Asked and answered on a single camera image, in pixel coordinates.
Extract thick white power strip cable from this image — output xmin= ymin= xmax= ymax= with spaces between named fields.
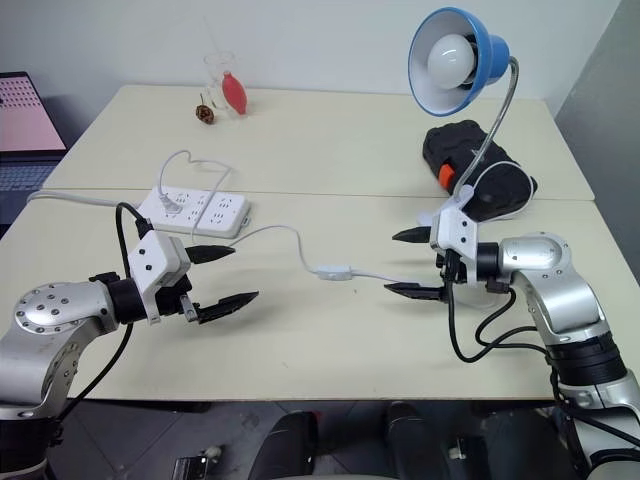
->
xmin=26 ymin=190 xmax=151 ymax=212

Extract white cable with switch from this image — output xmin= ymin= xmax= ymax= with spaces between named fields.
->
xmin=157 ymin=149 xmax=535 ymax=294

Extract thin glass stirring rod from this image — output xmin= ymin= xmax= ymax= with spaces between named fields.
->
xmin=201 ymin=13 xmax=224 ymax=57

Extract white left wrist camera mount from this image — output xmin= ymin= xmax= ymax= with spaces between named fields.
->
xmin=126 ymin=231 xmax=192 ymax=327

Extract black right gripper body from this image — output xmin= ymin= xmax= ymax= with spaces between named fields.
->
xmin=434 ymin=249 xmax=470 ymax=304

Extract black case with orange latch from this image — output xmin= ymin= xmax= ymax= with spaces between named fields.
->
xmin=421 ymin=119 xmax=540 ymax=222

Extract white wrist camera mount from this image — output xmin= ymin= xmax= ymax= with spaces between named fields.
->
xmin=126 ymin=231 xmax=192 ymax=327
xmin=428 ymin=206 xmax=482 ymax=287

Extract open laptop with pink screen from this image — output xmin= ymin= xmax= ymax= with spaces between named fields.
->
xmin=0 ymin=71 xmax=69 ymax=227

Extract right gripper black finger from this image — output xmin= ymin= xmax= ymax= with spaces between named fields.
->
xmin=383 ymin=281 xmax=444 ymax=301
xmin=391 ymin=225 xmax=433 ymax=246

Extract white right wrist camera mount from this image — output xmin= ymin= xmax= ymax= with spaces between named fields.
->
xmin=428 ymin=206 xmax=482 ymax=287

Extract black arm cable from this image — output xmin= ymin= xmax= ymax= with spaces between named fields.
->
xmin=444 ymin=249 xmax=549 ymax=364
xmin=52 ymin=201 xmax=154 ymax=421

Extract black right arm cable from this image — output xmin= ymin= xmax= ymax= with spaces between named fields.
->
xmin=444 ymin=249 xmax=549 ymax=364

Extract dark rounded shape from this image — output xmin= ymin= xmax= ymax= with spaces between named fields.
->
xmin=248 ymin=410 xmax=322 ymax=480
xmin=386 ymin=399 xmax=454 ymax=480

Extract clear glass beaker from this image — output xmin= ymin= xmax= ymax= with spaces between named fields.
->
xmin=202 ymin=49 xmax=247 ymax=120

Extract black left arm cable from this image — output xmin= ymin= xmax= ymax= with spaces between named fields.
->
xmin=52 ymin=201 xmax=154 ymax=421

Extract white inline cord switch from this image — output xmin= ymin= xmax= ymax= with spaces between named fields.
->
xmin=314 ymin=263 xmax=354 ymax=283

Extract red rubber bulb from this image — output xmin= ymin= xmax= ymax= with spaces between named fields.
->
xmin=221 ymin=71 xmax=248 ymax=118

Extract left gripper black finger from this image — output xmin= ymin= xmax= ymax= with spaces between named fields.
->
xmin=197 ymin=290 xmax=261 ymax=325
xmin=185 ymin=244 xmax=237 ymax=266

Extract small brown pine cone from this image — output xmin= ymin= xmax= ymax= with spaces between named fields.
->
xmin=194 ymin=92 xmax=217 ymax=127

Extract white power strip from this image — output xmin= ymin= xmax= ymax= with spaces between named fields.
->
xmin=136 ymin=185 xmax=253 ymax=239

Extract white round light bulb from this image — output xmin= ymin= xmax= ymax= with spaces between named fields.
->
xmin=426 ymin=31 xmax=477 ymax=92

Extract blue gooseneck desk lamp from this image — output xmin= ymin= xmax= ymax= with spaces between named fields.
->
xmin=408 ymin=6 xmax=522 ymax=232

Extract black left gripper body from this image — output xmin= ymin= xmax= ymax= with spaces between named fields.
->
xmin=155 ymin=272 xmax=203 ymax=325

